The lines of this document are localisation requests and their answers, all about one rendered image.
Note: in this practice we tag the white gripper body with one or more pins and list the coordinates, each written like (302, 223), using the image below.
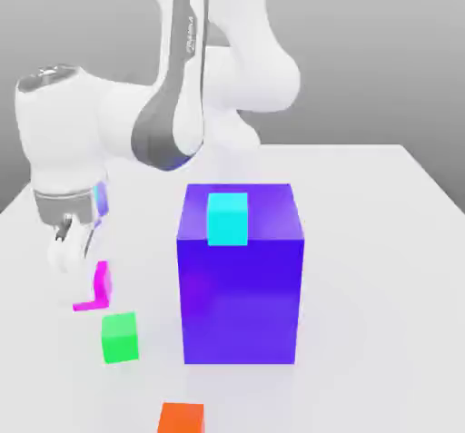
(74, 258)

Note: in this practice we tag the small magenta cube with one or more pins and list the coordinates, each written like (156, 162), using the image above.
(101, 287)

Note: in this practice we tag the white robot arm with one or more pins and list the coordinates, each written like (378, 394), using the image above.
(65, 128)

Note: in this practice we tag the small green cube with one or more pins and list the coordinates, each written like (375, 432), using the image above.
(120, 340)

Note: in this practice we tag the small cyan cube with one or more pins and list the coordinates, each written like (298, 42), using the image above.
(227, 218)

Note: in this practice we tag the small orange cube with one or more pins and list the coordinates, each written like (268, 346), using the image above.
(181, 418)

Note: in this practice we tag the large blue box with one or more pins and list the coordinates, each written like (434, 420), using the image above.
(239, 302)

